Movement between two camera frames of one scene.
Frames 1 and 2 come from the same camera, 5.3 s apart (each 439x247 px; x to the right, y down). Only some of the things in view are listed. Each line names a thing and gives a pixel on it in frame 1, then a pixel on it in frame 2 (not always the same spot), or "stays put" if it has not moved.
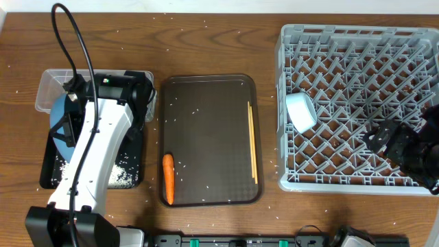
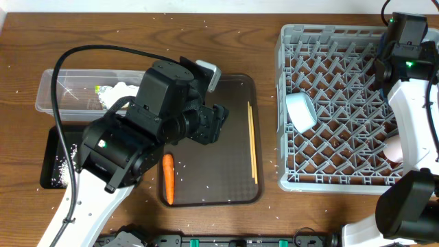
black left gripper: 74,125 -> 217,116
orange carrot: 168,162 stays put
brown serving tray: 204,124 stays put
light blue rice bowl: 302,110 stays put
